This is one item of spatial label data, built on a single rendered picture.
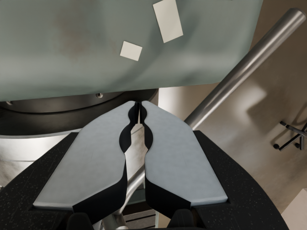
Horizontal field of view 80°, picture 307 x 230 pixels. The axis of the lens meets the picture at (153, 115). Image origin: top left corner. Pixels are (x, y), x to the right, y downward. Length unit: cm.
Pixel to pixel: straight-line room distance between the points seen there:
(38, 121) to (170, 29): 18
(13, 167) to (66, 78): 14
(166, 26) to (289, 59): 212
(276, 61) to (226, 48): 195
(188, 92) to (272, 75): 88
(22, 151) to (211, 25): 23
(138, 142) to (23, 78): 17
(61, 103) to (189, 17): 18
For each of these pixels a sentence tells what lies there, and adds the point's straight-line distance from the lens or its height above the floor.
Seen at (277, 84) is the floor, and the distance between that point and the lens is 229.
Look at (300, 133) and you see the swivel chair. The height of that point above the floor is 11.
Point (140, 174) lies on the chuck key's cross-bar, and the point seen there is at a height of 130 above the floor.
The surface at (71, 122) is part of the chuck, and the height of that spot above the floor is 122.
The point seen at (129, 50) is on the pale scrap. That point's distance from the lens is 17.
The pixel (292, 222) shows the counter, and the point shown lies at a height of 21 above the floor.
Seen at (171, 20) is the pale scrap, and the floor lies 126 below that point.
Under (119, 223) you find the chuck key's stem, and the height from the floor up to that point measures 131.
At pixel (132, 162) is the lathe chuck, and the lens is 30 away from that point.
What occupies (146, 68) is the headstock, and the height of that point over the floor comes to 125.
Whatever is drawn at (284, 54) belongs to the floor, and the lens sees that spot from 219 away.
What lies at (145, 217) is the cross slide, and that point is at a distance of 92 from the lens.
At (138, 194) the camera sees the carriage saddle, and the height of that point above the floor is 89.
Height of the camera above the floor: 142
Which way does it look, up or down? 56 degrees down
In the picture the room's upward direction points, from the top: 155 degrees clockwise
